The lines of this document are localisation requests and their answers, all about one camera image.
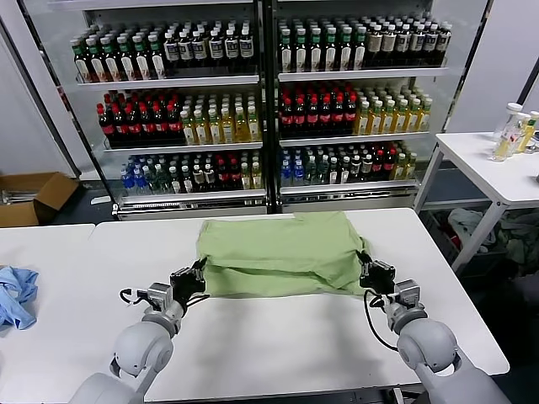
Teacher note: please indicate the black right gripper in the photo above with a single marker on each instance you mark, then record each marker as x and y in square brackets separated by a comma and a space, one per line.
[379, 284]

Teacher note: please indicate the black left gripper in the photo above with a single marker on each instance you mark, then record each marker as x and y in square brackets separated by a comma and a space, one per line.
[187, 286]

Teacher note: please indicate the light green polo shirt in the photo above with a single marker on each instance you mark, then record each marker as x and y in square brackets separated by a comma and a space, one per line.
[278, 252]

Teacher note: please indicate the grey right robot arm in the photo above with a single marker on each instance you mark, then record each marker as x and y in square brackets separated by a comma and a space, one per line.
[425, 341]

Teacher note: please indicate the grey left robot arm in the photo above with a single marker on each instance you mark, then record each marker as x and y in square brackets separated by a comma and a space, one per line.
[143, 349]

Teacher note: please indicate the dark drink bottle white cap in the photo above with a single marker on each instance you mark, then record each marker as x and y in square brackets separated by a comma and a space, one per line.
[334, 172]
[345, 171]
[188, 181]
[356, 170]
[367, 169]
[210, 179]
[199, 179]
[175, 182]

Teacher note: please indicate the clear green water bottle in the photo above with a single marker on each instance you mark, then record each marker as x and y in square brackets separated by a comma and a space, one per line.
[311, 172]
[151, 182]
[163, 181]
[322, 172]

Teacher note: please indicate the red cap cola bottle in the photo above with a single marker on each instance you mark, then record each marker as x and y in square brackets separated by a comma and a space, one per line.
[300, 119]
[175, 125]
[106, 126]
[234, 177]
[338, 118]
[313, 119]
[120, 126]
[161, 125]
[286, 120]
[378, 167]
[350, 118]
[134, 126]
[147, 125]
[326, 118]
[222, 177]
[389, 166]

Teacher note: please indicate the light grey garment pile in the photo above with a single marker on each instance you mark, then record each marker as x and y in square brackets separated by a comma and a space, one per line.
[465, 223]

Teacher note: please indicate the blue water bottle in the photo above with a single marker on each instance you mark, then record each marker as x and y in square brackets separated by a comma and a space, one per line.
[127, 182]
[299, 174]
[140, 183]
[286, 174]

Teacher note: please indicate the small white floor object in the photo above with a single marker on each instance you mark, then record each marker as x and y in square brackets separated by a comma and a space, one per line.
[100, 201]

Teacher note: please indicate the white side table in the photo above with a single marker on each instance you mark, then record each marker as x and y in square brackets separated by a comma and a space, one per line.
[476, 164]

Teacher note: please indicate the green garment pile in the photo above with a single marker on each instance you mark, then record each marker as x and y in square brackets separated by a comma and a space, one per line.
[518, 248]

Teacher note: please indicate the bystander dark trouser leg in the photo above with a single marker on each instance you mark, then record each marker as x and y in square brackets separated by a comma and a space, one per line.
[528, 286]

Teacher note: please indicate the brown cardboard box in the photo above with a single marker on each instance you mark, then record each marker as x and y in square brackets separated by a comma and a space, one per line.
[59, 189]

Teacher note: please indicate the yellow juice bottle white cap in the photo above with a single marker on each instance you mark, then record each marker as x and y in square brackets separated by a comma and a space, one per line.
[503, 149]

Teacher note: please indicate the light blue crumpled garment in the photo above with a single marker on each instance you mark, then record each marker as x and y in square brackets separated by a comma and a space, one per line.
[17, 294]

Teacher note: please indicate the clear bottle red print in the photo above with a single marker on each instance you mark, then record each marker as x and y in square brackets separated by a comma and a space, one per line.
[505, 128]

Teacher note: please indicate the silver metal rods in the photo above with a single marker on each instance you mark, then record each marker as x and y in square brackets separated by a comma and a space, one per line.
[19, 197]

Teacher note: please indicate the beverage display shelf unit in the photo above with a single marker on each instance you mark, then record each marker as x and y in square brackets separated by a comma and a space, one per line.
[362, 75]
[168, 81]

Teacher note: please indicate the yellow juice bottle green cap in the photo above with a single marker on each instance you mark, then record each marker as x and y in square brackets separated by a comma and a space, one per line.
[525, 139]

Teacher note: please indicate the dark round jar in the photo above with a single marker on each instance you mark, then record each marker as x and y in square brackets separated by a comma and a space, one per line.
[535, 143]

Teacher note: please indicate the green cap tea bottle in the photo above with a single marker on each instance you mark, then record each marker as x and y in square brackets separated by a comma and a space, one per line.
[127, 61]
[112, 61]
[286, 52]
[142, 60]
[330, 51]
[345, 50]
[360, 50]
[157, 59]
[97, 62]
[83, 63]
[316, 51]
[300, 52]

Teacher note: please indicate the dark bottle beige label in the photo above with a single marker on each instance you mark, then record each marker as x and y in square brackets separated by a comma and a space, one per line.
[388, 46]
[375, 47]

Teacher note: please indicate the white capped clear bottle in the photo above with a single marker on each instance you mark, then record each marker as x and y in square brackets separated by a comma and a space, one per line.
[534, 115]

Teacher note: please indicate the dark bottle blue white label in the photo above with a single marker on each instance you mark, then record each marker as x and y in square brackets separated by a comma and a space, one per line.
[185, 51]
[417, 45]
[430, 44]
[216, 49]
[231, 48]
[171, 52]
[246, 47]
[444, 44]
[199, 50]
[403, 45]

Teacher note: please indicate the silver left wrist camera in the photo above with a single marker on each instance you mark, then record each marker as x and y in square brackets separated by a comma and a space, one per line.
[160, 296]

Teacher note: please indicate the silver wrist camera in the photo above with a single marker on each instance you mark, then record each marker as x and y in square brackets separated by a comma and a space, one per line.
[407, 292]
[160, 296]

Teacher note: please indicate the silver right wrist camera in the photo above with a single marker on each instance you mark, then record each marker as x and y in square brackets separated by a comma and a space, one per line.
[407, 292]

